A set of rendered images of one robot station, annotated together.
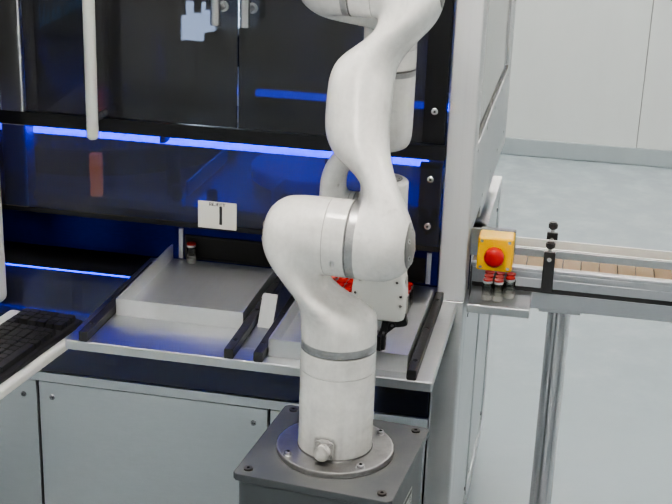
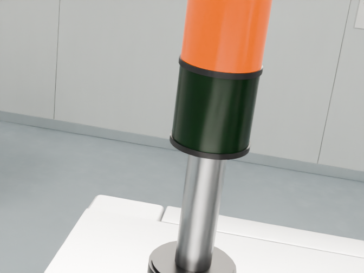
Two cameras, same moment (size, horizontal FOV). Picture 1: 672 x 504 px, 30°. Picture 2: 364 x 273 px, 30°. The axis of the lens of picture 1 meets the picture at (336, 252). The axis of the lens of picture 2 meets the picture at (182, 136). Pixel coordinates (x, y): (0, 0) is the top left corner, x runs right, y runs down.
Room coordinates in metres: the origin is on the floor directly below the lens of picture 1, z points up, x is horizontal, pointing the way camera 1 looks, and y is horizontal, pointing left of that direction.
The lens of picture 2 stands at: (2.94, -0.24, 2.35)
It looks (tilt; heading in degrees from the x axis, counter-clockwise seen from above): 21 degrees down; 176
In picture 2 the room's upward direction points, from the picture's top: 7 degrees clockwise
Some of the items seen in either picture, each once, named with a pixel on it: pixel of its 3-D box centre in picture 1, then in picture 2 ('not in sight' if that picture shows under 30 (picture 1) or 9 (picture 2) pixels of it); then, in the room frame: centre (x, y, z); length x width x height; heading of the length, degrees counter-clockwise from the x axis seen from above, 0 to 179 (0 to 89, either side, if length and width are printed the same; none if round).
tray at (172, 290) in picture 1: (204, 283); not in sight; (2.44, 0.27, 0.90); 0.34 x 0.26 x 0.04; 169
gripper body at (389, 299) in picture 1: (379, 288); not in sight; (2.10, -0.08, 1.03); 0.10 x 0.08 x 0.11; 79
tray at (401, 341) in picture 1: (355, 321); not in sight; (2.27, -0.04, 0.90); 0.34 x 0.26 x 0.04; 169
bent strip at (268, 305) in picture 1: (260, 320); not in sight; (2.23, 0.14, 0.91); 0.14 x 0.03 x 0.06; 168
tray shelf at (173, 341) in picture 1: (275, 317); not in sight; (2.34, 0.12, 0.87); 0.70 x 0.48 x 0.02; 79
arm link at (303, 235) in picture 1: (321, 271); not in sight; (1.82, 0.02, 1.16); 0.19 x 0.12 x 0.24; 76
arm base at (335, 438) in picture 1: (336, 398); not in sight; (1.81, -0.01, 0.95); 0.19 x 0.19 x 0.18
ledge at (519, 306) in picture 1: (500, 299); not in sight; (2.48, -0.35, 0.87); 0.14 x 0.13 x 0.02; 169
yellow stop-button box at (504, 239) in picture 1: (496, 249); not in sight; (2.44, -0.33, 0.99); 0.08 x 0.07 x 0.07; 169
